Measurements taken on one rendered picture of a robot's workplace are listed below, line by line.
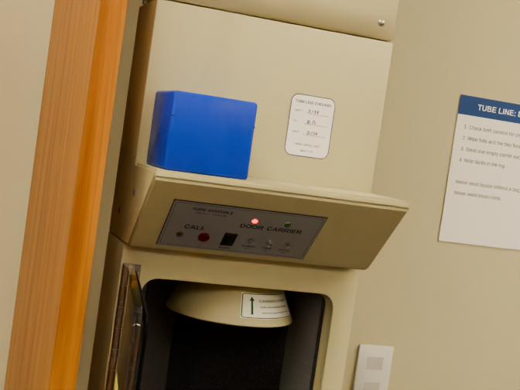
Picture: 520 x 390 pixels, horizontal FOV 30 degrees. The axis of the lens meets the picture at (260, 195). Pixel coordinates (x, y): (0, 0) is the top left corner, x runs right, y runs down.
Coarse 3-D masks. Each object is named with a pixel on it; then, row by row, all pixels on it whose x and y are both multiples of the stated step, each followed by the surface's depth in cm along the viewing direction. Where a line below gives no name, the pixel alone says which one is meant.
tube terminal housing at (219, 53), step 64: (192, 64) 119; (256, 64) 122; (320, 64) 125; (384, 64) 127; (128, 128) 124; (256, 128) 123; (128, 192) 120; (128, 256) 119; (192, 256) 122; (320, 384) 132
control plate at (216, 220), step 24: (168, 216) 113; (192, 216) 113; (216, 216) 114; (240, 216) 114; (264, 216) 115; (288, 216) 116; (312, 216) 116; (168, 240) 116; (192, 240) 117; (216, 240) 118; (240, 240) 118; (264, 240) 119; (288, 240) 119; (312, 240) 120
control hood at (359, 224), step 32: (160, 192) 110; (192, 192) 110; (224, 192) 111; (256, 192) 112; (288, 192) 113; (320, 192) 114; (352, 192) 123; (128, 224) 117; (160, 224) 114; (352, 224) 119; (384, 224) 119; (256, 256) 121; (320, 256) 123; (352, 256) 124
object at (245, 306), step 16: (176, 288) 133; (192, 288) 129; (208, 288) 128; (224, 288) 127; (240, 288) 128; (256, 288) 128; (176, 304) 130; (192, 304) 128; (208, 304) 127; (224, 304) 127; (240, 304) 127; (256, 304) 128; (272, 304) 129; (208, 320) 126; (224, 320) 126; (240, 320) 126; (256, 320) 127; (272, 320) 128; (288, 320) 132
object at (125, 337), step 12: (132, 276) 106; (132, 288) 99; (132, 300) 92; (132, 312) 90; (120, 324) 112; (132, 324) 88; (120, 336) 108; (132, 336) 88; (120, 348) 104; (132, 348) 88; (120, 360) 101; (132, 360) 88; (120, 372) 97; (132, 372) 88; (120, 384) 94; (132, 384) 88
